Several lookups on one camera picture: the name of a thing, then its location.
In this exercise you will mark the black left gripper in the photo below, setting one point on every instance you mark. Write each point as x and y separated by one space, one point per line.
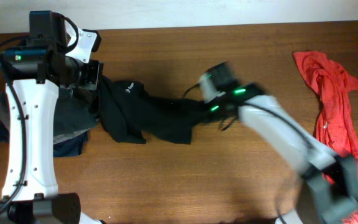
94 67

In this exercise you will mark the black shirt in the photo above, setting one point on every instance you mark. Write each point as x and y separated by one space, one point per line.
126 110

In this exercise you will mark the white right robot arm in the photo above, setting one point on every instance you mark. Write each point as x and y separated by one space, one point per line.
329 191

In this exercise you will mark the light grey folded garment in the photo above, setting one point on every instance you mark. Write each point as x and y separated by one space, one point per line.
5 123

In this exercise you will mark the navy folded garment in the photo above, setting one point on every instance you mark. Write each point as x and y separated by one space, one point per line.
67 148

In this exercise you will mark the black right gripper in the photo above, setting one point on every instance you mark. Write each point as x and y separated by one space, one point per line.
213 121

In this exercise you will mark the dark grey folded garment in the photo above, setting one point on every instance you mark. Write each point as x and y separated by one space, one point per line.
76 110

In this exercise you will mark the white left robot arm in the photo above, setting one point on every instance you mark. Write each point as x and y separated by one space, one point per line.
34 76

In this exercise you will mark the red shirt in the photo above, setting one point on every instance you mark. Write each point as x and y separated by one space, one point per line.
332 83

